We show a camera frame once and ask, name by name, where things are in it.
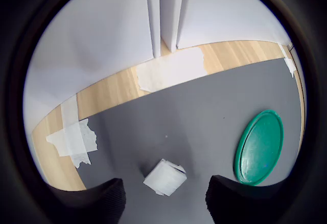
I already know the white partition panel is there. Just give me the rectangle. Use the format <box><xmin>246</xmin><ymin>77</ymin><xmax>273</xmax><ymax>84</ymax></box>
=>
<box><xmin>22</xmin><ymin>0</ymin><xmax>161</xmax><ymax>143</ymax></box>
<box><xmin>159</xmin><ymin>0</ymin><xmax>293</xmax><ymax>52</ymax></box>

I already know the small white plastic terminal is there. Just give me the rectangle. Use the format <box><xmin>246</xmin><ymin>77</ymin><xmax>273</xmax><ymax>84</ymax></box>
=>
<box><xmin>143</xmin><ymin>159</ymin><xmax>186</xmax><ymax>197</ymax></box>

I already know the white tape patch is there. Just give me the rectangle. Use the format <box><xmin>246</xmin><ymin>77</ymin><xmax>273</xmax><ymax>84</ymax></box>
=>
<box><xmin>45</xmin><ymin>97</ymin><xmax>99</xmax><ymax>169</ymax></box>
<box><xmin>136</xmin><ymin>47</ymin><xmax>208</xmax><ymax>93</ymax></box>
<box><xmin>278</xmin><ymin>43</ymin><xmax>297</xmax><ymax>78</ymax></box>

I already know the dark grey mat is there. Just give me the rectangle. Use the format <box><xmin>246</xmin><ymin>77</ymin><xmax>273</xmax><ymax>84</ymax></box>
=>
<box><xmin>76</xmin><ymin>57</ymin><xmax>306</xmax><ymax>224</ymax></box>

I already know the round green lid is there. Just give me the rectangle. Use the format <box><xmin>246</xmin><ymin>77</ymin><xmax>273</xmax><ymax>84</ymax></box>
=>
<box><xmin>233</xmin><ymin>109</ymin><xmax>284</xmax><ymax>186</ymax></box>

